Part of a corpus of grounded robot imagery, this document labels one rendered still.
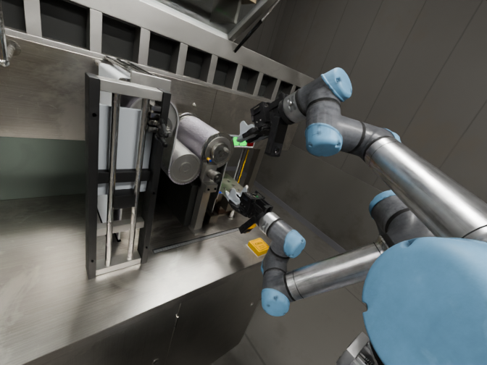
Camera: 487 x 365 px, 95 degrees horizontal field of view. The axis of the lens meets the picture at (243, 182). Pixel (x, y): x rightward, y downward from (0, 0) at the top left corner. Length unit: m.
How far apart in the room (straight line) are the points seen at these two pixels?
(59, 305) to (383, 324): 0.70
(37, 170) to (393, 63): 2.88
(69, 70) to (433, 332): 1.03
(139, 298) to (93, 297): 0.11
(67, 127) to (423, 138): 2.63
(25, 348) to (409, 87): 2.91
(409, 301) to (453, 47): 2.67
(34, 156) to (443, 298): 1.10
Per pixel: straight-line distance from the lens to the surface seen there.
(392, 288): 0.25
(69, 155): 1.09
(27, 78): 1.01
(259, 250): 0.95
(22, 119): 1.04
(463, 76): 2.74
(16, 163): 1.10
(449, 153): 2.65
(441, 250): 0.23
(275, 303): 0.67
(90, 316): 0.74
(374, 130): 0.58
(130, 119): 0.60
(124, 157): 0.63
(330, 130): 0.50
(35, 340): 0.74
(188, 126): 0.97
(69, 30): 1.07
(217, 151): 0.84
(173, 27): 1.08
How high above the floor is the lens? 1.51
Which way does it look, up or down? 24 degrees down
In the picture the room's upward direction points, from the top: 18 degrees clockwise
